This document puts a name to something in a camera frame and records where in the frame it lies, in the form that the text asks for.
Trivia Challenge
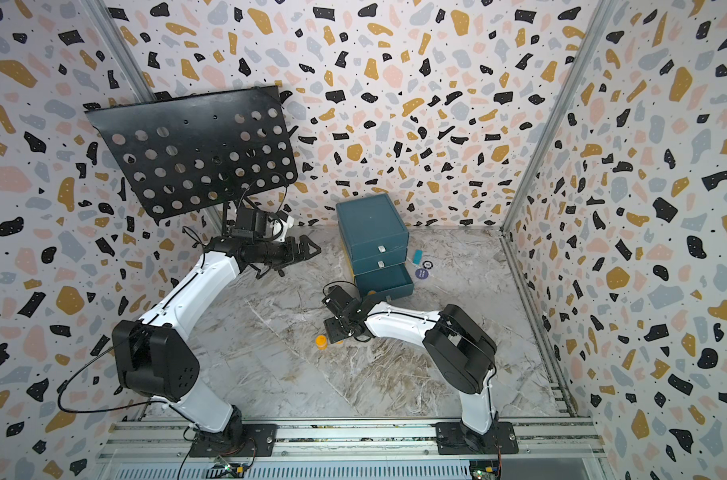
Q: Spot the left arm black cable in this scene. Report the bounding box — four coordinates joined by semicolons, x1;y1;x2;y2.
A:
56;347;154;415

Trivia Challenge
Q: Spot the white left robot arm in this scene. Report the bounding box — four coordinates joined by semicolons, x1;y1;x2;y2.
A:
112;235;321;454

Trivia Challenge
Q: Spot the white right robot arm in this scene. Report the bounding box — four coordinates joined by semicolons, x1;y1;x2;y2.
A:
322;285;501;453

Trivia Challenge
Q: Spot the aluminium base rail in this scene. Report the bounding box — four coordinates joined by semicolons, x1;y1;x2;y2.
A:
94;418;613;479

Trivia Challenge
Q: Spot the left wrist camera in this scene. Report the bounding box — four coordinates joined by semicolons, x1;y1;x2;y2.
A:
226;207;294;242

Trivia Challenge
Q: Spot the teal drawer cabinet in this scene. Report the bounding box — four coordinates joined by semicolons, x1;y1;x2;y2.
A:
336;194;415;301

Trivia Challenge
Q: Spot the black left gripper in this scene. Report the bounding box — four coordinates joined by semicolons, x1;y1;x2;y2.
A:
254;234;321;269

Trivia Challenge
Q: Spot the black perforated music stand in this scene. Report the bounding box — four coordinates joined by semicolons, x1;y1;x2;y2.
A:
86;86;298;222

